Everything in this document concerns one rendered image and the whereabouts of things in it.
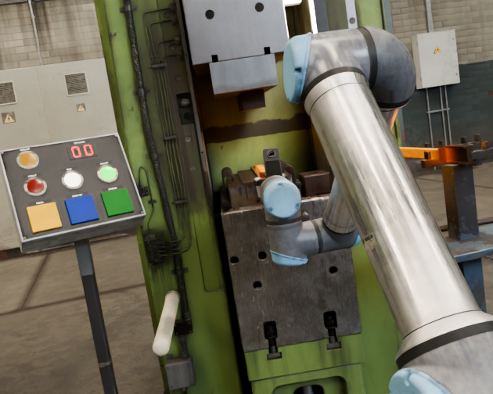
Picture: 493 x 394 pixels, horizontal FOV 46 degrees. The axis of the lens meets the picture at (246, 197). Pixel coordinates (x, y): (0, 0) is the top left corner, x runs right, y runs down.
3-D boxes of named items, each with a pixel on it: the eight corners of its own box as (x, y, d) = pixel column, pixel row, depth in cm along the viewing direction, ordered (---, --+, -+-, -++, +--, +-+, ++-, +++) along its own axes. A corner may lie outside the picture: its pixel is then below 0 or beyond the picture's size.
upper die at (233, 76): (278, 84, 177) (274, 53, 175) (214, 94, 176) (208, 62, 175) (266, 91, 218) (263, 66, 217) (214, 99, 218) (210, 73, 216)
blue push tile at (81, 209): (99, 218, 159) (91, 194, 161) (71, 224, 155) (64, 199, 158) (98, 221, 160) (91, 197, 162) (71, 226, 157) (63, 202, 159)
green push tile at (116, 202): (134, 210, 163) (126, 187, 165) (108, 216, 160) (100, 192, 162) (133, 213, 165) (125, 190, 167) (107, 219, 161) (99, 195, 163)
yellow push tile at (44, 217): (62, 226, 154) (54, 201, 157) (33, 232, 151) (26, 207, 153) (61, 229, 155) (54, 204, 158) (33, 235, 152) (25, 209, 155)
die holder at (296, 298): (362, 332, 182) (344, 194, 176) (242, 352, 181) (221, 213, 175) (328, 283, 238) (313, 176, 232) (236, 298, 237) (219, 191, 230)
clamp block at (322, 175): (332, 192, 182) (329, 172, 181) (306, 196, 182) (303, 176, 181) (325, 188, 194) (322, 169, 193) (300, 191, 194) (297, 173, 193)
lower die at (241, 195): (294, 198, 182) (290, 171, 180) (232, 208, 181) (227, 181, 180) (279, 184, 223) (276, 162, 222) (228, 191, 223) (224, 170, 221)
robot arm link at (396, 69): (416, 6, 106) (345, 221, 159) (353, 13, 103) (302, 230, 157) (446, 45, 99) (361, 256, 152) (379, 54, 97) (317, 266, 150)
